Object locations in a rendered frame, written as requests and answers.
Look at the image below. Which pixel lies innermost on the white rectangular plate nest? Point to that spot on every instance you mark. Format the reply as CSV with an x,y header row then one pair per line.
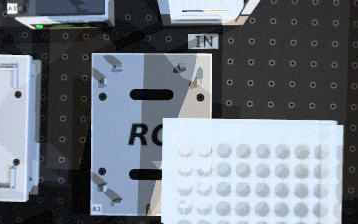
x,y
20,104

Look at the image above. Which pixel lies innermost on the white rectangular plate with rg marking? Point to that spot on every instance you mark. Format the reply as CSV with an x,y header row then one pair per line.
x,y
131,94

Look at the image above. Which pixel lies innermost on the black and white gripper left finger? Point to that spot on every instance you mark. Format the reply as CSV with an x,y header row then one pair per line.
x,y
152,221

